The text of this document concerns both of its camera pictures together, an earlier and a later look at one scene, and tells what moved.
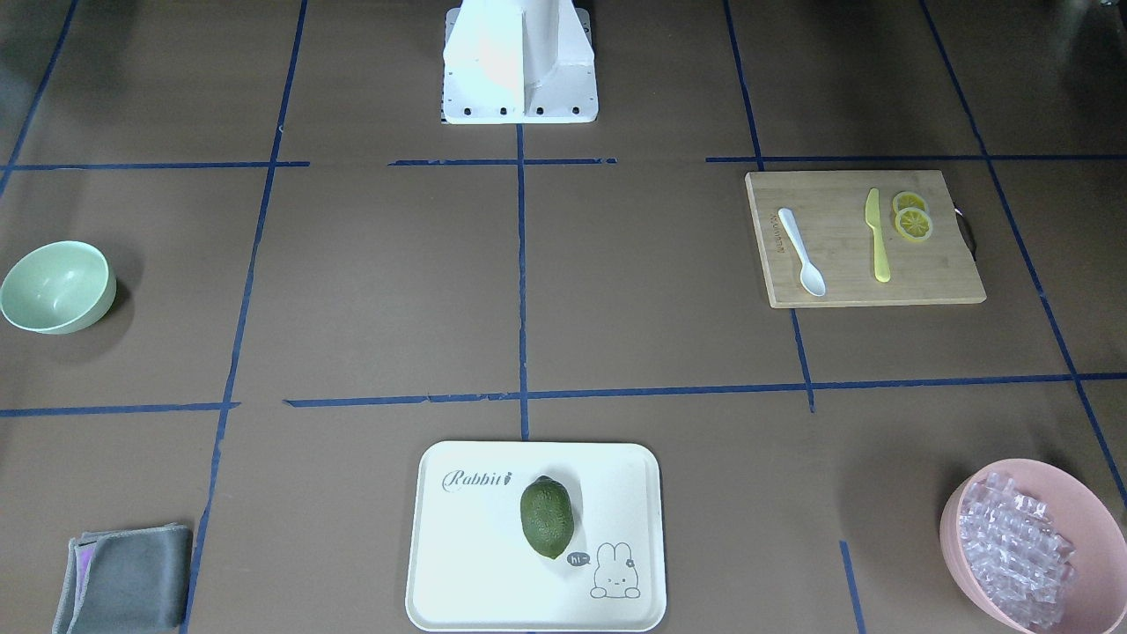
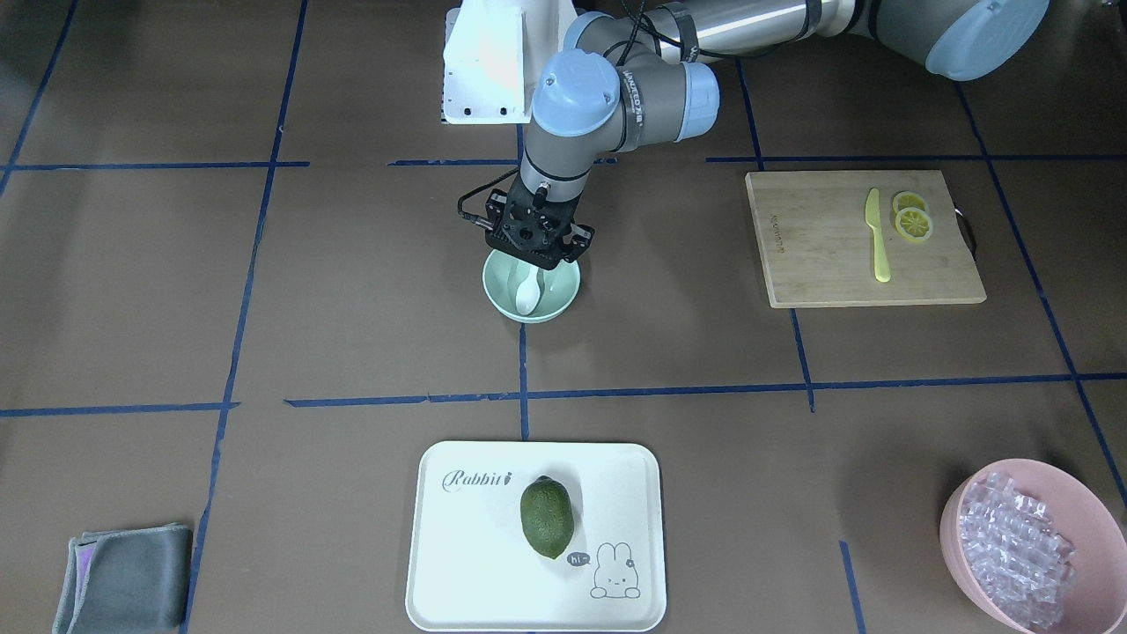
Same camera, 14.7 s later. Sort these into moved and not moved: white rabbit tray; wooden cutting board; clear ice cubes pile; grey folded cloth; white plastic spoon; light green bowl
Moved: light green bowl; white plastic spoon
Not moved: clear ice cubes pile; wooden cutting board; white rabbit tray; grey folded cloth
